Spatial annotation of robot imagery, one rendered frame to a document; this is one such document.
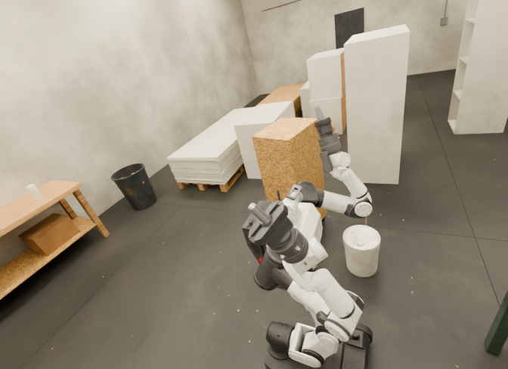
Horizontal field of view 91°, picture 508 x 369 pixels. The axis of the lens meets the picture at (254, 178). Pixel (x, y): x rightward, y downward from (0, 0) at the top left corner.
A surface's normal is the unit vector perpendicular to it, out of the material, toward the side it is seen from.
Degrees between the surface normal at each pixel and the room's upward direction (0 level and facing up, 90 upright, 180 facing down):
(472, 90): 90
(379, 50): 90
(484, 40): 90
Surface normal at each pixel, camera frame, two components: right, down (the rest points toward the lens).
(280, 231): 0.51, 0.20
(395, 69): -0.40, 0.54
